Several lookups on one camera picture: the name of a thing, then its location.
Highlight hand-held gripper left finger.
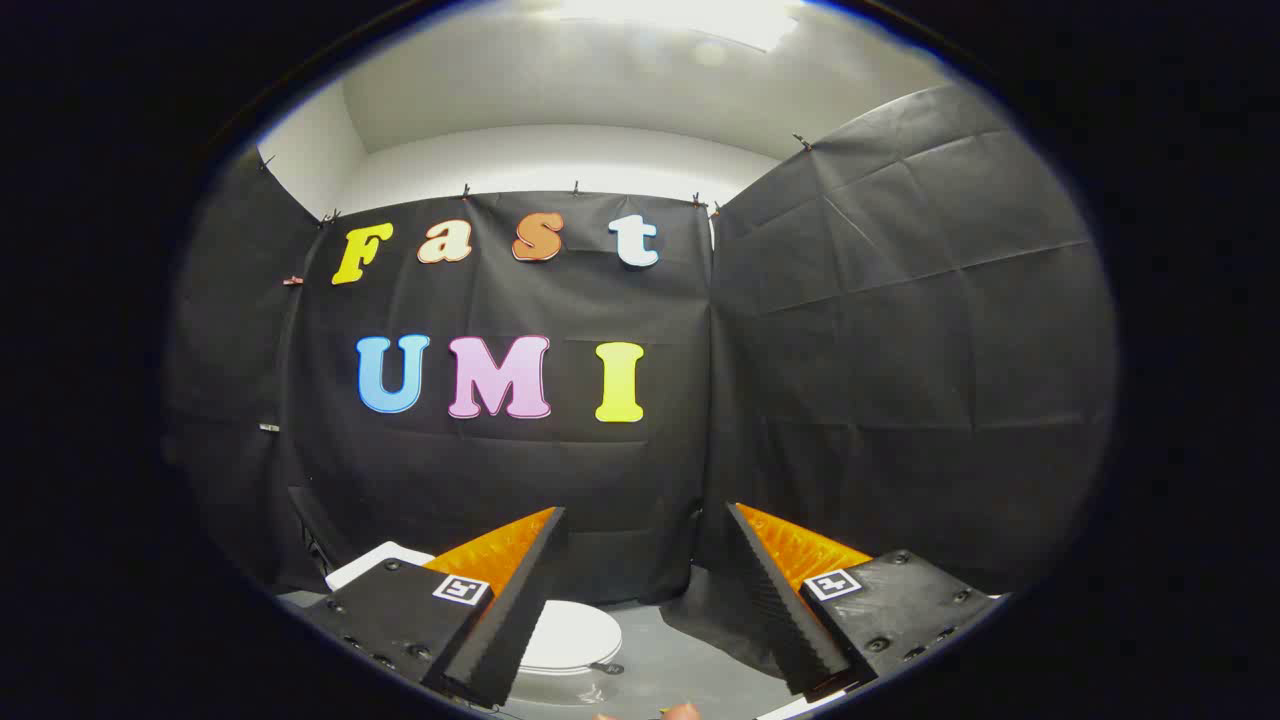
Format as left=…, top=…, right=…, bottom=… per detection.
left=298, top=506, right=569, bottom=711

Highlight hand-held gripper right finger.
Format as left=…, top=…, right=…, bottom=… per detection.
left=726, top=502, right=1003, bottom=701

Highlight white toilet lid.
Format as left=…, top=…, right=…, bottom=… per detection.
left=518, top=600, right=627, bottom=678

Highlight white toilet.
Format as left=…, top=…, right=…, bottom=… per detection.
left=325, top=541, right=627, bottom=683

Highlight black backdrop cloth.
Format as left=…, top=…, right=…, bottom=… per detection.
left=165, top=85, right=1116, bottom=681

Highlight black stand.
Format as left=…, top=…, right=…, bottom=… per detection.
left=288, top=486, right=343, bottom=583

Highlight row of black cloth clips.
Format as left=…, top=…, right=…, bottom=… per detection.
left=258, top=133, right=814, bottom=227

